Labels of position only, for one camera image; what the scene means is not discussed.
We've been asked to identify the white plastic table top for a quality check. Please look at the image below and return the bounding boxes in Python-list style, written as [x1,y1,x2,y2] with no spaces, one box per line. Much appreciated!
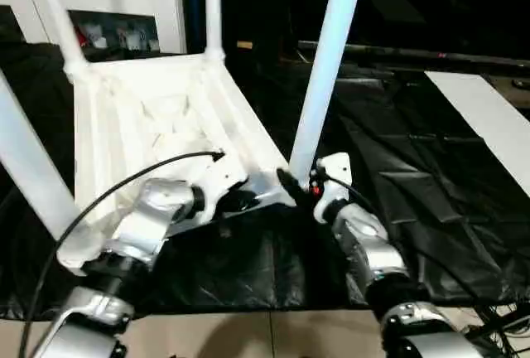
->
[56,50,301,278]

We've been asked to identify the white plastic table leg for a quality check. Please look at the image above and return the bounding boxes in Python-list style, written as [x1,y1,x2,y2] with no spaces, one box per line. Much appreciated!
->
[0,68,84,244]
[287,0,370,181]
[30,0,92,79]
[202,0,227,64]

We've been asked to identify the black plastic mat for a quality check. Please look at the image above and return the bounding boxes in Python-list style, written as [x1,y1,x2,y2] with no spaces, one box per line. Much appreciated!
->
[0,39,530,319]

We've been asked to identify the white paper sheet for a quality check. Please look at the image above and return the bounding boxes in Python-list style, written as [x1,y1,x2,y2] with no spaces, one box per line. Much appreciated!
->
[424,71,530,186]

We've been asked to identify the small bottles behind glass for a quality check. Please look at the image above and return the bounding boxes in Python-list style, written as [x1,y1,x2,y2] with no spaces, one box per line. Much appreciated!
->
[70,13,163,53]

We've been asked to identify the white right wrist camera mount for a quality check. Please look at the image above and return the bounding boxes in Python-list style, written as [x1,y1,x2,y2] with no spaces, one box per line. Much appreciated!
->
[311,152,354,225]

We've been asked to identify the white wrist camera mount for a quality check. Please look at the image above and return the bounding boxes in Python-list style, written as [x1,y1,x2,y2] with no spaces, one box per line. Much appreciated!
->
[311,152,354,225]
[190,151,251,221]

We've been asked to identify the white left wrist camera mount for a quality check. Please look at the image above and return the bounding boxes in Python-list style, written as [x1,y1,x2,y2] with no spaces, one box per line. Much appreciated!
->
[190,151,251,221]

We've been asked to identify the dark metal rail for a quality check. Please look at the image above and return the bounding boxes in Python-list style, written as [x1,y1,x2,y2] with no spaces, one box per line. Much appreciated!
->
[296,40,530,70]

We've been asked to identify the black floor cables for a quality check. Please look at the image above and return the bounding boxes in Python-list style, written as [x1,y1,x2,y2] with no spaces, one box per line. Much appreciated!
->
[468,302,530,358]

